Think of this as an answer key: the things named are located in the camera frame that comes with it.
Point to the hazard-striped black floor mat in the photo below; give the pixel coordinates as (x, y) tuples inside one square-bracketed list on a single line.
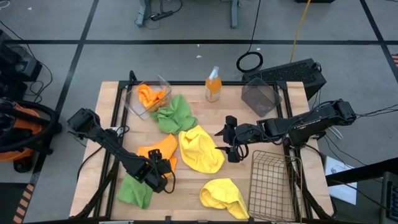
[(9, 205)]

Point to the black computer case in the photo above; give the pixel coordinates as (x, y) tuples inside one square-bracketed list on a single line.
[(295, 73)]

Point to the black laptop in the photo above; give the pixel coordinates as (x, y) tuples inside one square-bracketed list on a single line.
[(390, 199)]

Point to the grey table leg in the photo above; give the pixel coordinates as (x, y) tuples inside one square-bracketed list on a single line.
[(234, 15), (143, 12)]

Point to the black power strip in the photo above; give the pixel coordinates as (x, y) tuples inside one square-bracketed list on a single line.
[(161, 15)]

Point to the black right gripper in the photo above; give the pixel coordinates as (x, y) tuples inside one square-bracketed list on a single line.
[(247, 133)]

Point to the orange spray bottle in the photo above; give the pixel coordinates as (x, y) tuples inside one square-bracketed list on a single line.
[(213, 88)]

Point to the black metal table frame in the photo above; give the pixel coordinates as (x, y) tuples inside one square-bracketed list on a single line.
[(186, 83)]

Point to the green microfiber towel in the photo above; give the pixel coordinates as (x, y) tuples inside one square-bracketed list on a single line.
[(133, 193), (175, 116)]

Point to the orange shop vacuum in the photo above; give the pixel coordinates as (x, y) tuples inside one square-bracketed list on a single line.
[(18, 124)]

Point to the orange microfiber towel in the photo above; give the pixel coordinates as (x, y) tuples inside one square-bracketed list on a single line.
[(164, 146), (149, 96)]

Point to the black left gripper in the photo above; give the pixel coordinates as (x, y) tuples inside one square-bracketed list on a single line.
[(155, 174)]

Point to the clear plastic bin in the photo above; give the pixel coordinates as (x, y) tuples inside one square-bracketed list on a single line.
[(133, 105)]

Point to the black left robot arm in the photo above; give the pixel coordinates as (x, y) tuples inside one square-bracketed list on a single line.
[(109, 143)]

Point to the black equipment stack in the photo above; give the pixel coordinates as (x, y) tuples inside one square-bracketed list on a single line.
[(18, 65)]

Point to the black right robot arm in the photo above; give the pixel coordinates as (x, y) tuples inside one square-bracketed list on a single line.
[(311, 124)]

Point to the yellow microfiber towel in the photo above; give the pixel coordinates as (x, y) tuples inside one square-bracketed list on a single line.
[(200, 149), (220, 194)]

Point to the black metal beam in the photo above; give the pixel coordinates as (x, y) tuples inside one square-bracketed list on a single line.
[(367, 171)]

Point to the grey translucent bin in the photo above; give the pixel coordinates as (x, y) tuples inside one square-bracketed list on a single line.
[(259, 96)]

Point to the white paper sheet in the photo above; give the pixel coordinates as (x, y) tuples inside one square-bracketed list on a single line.
[(343, 193)]

